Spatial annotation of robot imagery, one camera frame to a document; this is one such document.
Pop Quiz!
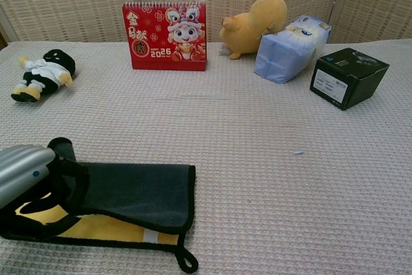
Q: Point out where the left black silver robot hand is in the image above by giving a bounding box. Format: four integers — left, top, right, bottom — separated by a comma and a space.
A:
0, 142, 88, 234

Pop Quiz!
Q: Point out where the orange plush capybara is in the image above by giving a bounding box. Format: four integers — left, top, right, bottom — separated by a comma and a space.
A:
218, 0, 288, 61

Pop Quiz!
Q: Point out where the black-headed plush doll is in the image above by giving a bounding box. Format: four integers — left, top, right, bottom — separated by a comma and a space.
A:
10, 48, 77, 103

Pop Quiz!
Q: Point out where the pale blue tissue pack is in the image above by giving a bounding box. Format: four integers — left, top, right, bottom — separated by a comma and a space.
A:
253, 14, 333, 86

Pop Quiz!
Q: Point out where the woven beige folding screen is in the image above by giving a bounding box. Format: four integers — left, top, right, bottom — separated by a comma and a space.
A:
0, 0, 412, 44

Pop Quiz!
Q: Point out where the yellow cloth with black trim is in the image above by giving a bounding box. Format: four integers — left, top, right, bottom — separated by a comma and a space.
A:
0, 137, 199, 274

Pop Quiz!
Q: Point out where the red desk calendar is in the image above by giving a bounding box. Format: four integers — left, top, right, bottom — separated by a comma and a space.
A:
121, 0, 208, 71

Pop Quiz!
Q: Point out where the black cardboard box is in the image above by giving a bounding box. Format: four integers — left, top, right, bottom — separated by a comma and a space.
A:
309, 47, 391, 111

